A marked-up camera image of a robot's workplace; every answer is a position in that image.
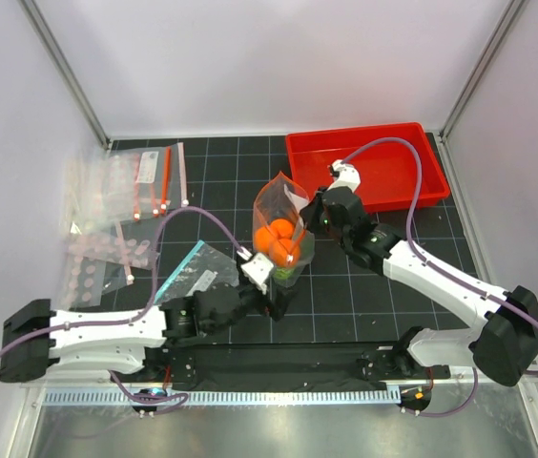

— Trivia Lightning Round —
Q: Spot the pink dotted clear bag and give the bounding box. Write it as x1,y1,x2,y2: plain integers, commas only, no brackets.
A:
57,225,158,310

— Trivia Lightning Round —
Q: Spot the orange fruit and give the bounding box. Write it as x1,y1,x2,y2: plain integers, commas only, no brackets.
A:
269,239,300,268
254,219,295,253

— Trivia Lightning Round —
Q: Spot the pink zipper bag stack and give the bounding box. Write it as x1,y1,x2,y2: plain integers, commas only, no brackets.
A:
66,142,189,233

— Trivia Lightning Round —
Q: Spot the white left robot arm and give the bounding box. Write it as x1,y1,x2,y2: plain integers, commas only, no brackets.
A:
0,283,295,384

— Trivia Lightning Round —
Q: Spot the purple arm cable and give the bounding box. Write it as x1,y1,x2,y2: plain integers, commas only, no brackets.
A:
340,136,538,419
0,206,254,439

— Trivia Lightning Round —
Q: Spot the clear blue zipper bag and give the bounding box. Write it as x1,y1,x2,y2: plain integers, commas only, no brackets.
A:
155,240,238,305

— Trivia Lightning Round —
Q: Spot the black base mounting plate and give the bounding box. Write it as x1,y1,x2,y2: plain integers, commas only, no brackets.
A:
118,342,450,389

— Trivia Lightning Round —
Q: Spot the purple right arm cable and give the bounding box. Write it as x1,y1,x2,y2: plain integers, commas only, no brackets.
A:
340,136,538,419

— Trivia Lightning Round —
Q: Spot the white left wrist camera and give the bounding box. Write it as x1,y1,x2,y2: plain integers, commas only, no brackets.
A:
240,253,276,295

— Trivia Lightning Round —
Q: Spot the orange zipper clear bag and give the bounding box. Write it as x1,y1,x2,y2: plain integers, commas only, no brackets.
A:
252,172,316,287

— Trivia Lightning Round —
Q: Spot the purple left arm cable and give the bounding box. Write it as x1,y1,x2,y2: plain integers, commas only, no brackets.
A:
0,206,254,439

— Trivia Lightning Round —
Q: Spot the black grid cutting mat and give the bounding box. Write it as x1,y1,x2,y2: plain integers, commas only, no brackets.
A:
98,136,461,344

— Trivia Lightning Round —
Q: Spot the dark green lime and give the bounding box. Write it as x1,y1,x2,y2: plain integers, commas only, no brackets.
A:
299,234,316,265

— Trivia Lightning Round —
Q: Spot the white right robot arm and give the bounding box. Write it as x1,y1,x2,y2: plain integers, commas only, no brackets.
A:
300,187,538,386

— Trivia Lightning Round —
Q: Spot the light green lime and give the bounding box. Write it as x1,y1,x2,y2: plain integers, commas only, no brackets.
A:
274,267,294,281

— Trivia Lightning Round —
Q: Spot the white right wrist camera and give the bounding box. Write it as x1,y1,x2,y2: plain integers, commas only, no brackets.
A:
328,160,361,192

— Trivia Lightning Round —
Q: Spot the perforated aluminium rail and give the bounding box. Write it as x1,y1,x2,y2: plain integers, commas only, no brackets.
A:
42,385,401,406

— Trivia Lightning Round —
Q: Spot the red plastic tray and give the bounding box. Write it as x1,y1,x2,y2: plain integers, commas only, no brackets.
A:
285,122,450,213

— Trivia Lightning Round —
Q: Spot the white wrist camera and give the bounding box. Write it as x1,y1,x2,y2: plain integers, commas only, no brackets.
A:
240,253,276,295
328,160,361,192

